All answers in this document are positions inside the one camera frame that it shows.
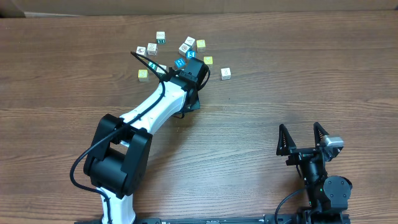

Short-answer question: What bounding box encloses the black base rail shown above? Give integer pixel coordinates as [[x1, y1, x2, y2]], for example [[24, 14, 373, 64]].
[[75, 214, 351, 224]]

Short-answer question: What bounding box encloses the block with green R side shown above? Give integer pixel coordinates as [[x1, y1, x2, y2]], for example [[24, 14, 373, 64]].
[[156, 31, 165, 44]]

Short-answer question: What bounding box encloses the white block red letter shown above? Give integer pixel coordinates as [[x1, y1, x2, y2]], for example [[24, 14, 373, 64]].
[[147, 43, 158, 55]]

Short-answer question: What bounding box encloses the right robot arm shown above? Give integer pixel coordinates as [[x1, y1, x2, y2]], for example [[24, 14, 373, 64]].
[[274, 122, 353, 224]]

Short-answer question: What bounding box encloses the yellow top wooden block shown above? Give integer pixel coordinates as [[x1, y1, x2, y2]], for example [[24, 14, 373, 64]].
[[137, 70, 149, 82]]

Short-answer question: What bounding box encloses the yellow block upper right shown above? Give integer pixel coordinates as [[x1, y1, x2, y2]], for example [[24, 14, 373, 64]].
[[197, 40, 206, 52]]

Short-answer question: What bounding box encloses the white block tilted upper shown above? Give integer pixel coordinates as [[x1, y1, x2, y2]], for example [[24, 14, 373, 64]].
[[184, 36, 196, 49]]

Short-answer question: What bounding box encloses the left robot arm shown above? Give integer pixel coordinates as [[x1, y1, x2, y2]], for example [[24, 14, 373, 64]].
[[83, 58, 210, 223]]

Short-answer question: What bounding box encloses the white block picture top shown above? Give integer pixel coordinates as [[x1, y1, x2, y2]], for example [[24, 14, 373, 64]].
[[178, 43, 190, 57]]

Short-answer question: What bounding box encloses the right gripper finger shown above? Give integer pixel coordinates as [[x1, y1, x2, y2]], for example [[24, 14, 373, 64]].
[[276, 124, 297, 156], [313, 122, 329, 146]]

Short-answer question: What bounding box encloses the white acorn picture block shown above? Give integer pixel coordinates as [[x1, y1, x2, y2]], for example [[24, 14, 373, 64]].
[[136, 46, 147, 56]]

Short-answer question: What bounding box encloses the white block far right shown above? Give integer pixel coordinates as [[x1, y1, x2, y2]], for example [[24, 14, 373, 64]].
[[220, 67, 231, 80]]

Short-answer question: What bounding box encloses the blue number five block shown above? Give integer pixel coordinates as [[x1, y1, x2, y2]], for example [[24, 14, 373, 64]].
[[186, 50, 197, 60]]

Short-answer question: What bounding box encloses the white block green side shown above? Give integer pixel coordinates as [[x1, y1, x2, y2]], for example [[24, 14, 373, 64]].
[[156, 65, 167, 76]]

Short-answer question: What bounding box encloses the yellow block right middle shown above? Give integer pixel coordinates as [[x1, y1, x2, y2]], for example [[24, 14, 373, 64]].
[[203, 56, 213, 68]]

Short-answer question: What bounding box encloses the blue letter H block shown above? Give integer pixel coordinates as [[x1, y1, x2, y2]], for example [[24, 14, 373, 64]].
[[174, 58, 186, 69]]

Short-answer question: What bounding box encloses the teal number four block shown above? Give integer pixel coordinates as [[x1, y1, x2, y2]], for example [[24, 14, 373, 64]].
[[149, 62, 157, 70]]

